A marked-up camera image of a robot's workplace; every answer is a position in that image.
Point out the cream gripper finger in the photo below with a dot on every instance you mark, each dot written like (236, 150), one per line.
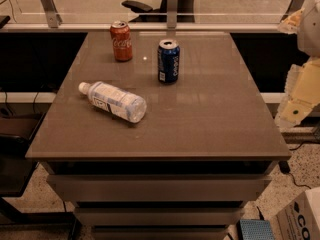
(302, 94)

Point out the blue pepsi can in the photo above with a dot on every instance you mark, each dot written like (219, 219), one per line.
(168, 61)

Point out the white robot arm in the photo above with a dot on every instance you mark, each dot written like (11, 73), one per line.
(305, 23)

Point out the red coca-cola can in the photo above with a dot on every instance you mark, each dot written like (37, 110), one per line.
(121, 41)

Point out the grey drawer cabinet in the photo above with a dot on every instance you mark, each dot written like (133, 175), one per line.
(205, 147)

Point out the white cardboard box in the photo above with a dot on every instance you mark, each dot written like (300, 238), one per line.
(300, 219)

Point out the blue perforated box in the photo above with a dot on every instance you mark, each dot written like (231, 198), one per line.
(254, 230)

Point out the clear plastic water bottle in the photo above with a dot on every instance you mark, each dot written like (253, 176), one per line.
(114, 100)

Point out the right metal partition bracket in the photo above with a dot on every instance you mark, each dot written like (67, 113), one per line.
(295, 0)

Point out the metal partition bracket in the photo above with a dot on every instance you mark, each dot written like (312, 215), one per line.
(53, 18)
(172, 13)
(295, 0)

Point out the middle metal partition bracket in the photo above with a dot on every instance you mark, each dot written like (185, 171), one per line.
(172, 13)

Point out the left metal partition bracket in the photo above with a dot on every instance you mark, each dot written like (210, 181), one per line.
(53, 18)

